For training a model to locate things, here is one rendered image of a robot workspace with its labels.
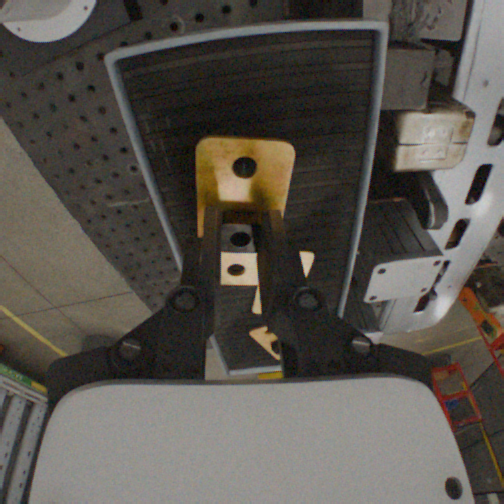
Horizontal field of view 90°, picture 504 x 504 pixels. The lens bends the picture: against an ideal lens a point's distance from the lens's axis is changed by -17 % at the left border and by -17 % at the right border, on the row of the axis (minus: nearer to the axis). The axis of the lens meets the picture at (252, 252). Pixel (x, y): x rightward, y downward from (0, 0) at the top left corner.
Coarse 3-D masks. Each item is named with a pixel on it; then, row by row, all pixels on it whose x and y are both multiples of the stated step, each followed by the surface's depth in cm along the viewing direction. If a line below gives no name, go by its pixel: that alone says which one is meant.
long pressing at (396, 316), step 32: (480, 0) 22; (480, 32) 24; (480, 64) 27; (480, 96) 29; (480, 128) 32; (480, 160) 36; (448, 192) 40; (448, 224) 44; (480, 224) 45; (448, 256) 50; (480, 256) 51; (448, 288) 57; (384, 320) 63; (416, 320) 65
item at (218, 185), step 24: (216, 144) 11; (240, 144) 11; (264, 144) 11; (288, 144) 11; (216, 168) 12; (264, 168) 12; (288, 168) 12; (216, 192) 12; (240, 192) 12; (264, 192) 13; (240, 216) 13; (240, 240) 14
